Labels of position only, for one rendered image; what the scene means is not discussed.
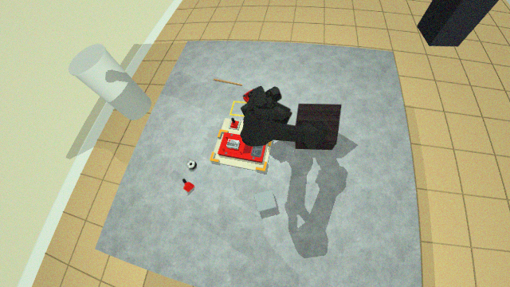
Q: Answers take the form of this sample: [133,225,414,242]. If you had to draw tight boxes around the cream flat base plate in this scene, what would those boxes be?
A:
[210,118,272,172]

